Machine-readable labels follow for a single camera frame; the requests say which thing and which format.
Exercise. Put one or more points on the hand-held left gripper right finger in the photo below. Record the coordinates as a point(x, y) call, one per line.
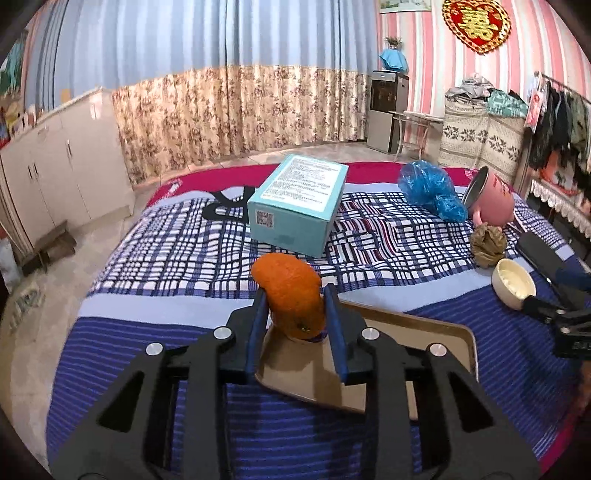
point(334, 337)

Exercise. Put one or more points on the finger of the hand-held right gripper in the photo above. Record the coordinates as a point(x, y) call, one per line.
point(545, 309)
point(575, 281)

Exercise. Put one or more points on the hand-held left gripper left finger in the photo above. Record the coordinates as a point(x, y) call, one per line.
point(256, 337)

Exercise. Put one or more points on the beige bowl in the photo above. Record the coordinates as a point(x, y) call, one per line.
point(510, 281)

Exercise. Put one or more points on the orange fruit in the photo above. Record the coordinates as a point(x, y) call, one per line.
point(286, 290)

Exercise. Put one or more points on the brown wooden tray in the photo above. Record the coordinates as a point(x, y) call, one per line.
point(406, 341)

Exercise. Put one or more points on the crumpled brown paper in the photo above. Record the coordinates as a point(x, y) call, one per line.
point(488, 244)

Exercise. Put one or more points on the lace covered side table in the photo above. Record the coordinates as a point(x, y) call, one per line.
point(558, 196)

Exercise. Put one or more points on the pink mug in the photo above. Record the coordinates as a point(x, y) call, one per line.
point(494, 198)

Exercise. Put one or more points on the teal cardboard box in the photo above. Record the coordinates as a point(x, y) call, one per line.
point(295, 194)

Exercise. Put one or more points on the clothes rack with clothes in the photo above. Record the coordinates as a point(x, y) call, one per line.
point(558, 124)

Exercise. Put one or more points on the blue plastic bag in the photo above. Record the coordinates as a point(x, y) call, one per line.
point(429, 189)

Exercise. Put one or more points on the patterned cloth covered chest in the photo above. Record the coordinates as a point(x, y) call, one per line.
point(480, 138)

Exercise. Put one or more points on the teal garment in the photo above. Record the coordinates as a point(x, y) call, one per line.
point(505, 104)

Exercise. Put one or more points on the grey clothes pile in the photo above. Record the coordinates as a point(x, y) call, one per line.
point(468, 87)

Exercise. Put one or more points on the small folding table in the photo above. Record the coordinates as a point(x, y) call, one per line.
point(415, 121)

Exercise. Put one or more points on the small wooden stool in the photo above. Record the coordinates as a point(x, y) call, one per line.
point(48, 244)

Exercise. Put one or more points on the grey water dispenser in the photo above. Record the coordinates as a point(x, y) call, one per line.
point(385, 115)

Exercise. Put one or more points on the patterned floor mat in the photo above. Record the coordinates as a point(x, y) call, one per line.
point(25, 307)

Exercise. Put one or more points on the white cabinet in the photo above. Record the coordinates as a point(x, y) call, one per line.
point(60, 161)

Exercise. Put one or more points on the blue wrapped plant pot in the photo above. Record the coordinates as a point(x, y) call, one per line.
point(393, 57)

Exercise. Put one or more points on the blue and floral curtain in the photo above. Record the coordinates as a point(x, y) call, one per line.
point(184, 46)

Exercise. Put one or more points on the red gold heart wall decoration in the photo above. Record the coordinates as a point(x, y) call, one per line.
point(475, 23)

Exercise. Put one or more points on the wall poster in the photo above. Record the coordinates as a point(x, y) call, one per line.
point(406, 5)

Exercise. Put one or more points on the colourful wall picture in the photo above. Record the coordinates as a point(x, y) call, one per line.
point(11, 69)

